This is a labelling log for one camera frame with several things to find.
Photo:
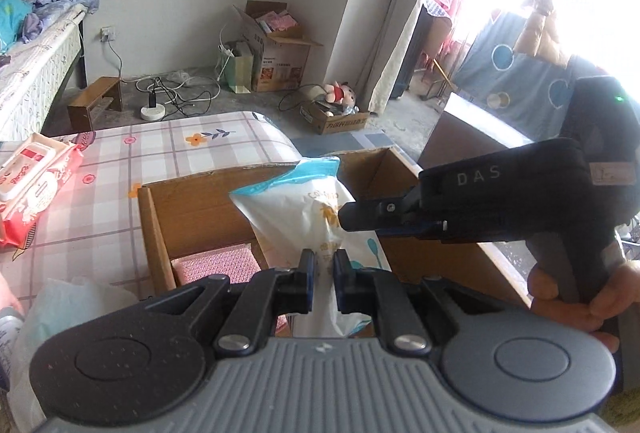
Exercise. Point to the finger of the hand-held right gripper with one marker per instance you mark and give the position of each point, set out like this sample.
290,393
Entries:
425,229
370,215

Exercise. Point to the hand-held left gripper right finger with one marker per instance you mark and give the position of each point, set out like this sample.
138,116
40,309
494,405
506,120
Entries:
341,270

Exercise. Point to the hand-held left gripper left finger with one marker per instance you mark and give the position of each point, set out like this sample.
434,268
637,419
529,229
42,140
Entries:
309,265

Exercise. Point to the white blue tissue packet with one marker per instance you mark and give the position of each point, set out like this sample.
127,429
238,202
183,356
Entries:
295,213

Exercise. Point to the brown cardboard box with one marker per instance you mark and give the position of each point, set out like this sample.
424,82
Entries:
200,213

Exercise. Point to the person's right hand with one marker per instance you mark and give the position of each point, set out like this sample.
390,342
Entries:
610,298

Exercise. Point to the dark brown cabinet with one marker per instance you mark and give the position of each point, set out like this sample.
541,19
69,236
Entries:
465,138

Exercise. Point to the foot bath appliance box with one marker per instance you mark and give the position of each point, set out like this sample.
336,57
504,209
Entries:
505,273

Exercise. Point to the pink towel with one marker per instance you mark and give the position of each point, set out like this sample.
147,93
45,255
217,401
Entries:
215,263

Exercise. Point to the small cardboard carton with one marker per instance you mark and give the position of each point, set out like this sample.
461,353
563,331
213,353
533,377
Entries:
340,123

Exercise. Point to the blue cloth with circles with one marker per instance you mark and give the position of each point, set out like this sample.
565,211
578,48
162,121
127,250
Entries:
530,83

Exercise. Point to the red plush doll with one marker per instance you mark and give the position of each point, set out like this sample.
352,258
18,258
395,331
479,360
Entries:
340,93

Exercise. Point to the wooden folding rack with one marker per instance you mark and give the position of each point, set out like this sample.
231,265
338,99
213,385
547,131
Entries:
442,72

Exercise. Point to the beige curtain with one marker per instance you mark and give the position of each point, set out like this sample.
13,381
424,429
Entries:
400,63

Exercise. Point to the beige hanging jacket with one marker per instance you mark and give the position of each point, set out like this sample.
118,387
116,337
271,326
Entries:
545,28

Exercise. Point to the large printed carton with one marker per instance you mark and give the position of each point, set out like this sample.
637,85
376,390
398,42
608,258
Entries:
280,63

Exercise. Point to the green paper bag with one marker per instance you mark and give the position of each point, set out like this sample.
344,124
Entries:
240,73

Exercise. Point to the plaid floral mat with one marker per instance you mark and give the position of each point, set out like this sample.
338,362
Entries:
150,148

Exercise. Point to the white round power strip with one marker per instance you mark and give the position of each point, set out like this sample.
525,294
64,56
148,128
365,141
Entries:
152,114

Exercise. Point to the translucent plastic bag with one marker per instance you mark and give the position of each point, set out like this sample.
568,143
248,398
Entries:
65,308

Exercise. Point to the small brown open box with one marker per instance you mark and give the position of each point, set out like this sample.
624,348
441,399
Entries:
82,110

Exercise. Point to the red wet wipes pack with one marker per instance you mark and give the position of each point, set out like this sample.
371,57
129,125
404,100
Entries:
35,183

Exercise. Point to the white bed mattress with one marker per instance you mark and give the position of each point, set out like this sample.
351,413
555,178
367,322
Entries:
45,68

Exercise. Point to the cyan pillow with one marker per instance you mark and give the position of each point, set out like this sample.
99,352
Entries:
12,18

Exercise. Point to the white wall socket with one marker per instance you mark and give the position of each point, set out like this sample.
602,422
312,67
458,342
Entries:
108,33

